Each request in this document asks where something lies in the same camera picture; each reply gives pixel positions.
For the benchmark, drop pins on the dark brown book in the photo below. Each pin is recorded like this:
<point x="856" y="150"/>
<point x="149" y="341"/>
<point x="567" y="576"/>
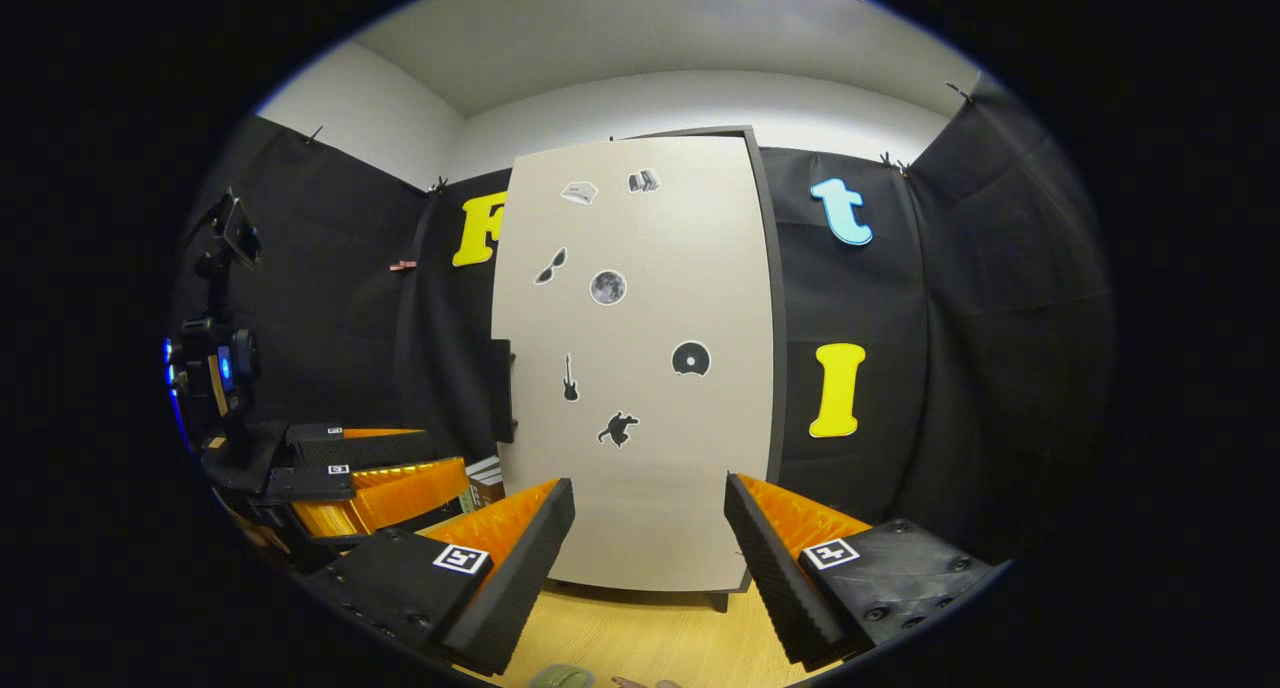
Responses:
<point x="485" y="468"/>

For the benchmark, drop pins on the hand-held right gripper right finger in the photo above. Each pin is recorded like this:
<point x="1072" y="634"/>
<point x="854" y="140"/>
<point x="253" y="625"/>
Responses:
<point x="775" y="578"/>

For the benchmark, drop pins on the black cloth clip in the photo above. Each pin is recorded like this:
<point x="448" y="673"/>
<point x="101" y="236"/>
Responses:
<point x="313" y="133"/>
<point x="438" y="184"/>
<point x="890" y="160"/>
<point x="960" y="93"/>

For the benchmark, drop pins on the black backdrop cloth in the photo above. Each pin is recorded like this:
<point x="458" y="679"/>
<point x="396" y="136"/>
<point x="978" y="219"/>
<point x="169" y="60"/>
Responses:
<point x="950" y="368"/>

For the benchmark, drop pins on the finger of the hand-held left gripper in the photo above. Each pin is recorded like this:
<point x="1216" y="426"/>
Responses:
<point x="340" y="446"/>
<point x="310" y="486"/>

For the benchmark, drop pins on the small clear green bottle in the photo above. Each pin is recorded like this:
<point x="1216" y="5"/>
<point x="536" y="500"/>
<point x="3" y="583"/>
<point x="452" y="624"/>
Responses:
<point x="563" y="680"/>

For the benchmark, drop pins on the white cabinet door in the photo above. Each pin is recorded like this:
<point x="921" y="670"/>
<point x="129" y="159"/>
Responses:
<point x="640" y="508"/>

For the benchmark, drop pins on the grey cabinet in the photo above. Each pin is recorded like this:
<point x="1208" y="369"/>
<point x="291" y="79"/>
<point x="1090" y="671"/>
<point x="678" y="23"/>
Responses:
<point x="778" y="368"/>

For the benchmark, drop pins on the grey green coaster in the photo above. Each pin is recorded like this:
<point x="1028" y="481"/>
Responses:
<point x="537" y="682"/>

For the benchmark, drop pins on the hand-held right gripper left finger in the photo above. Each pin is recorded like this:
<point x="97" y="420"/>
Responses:
<point x="515" y="578"/>

